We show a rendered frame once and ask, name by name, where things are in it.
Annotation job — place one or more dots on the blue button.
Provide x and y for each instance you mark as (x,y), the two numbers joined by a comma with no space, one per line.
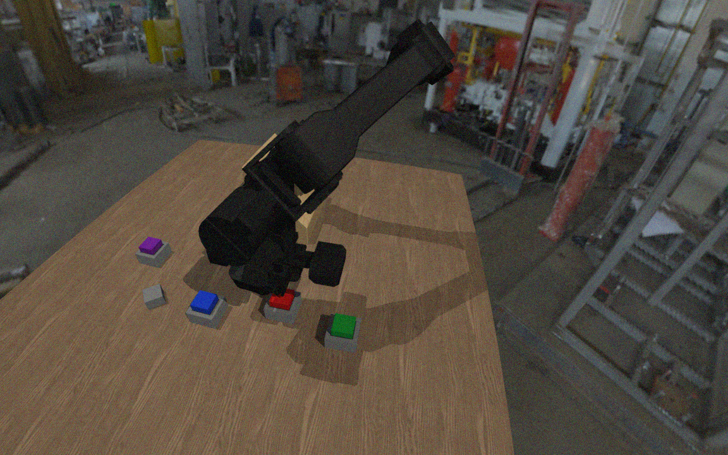
(207,309)

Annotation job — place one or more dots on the red button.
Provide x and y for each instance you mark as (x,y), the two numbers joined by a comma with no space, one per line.
(283,308)

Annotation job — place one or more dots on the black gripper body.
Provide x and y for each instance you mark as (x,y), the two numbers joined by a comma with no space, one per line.
(325,264)

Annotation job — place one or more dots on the green button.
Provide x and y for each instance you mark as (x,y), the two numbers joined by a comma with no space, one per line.
(342,332)

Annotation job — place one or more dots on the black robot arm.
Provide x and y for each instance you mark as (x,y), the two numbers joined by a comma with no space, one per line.
(311,154)

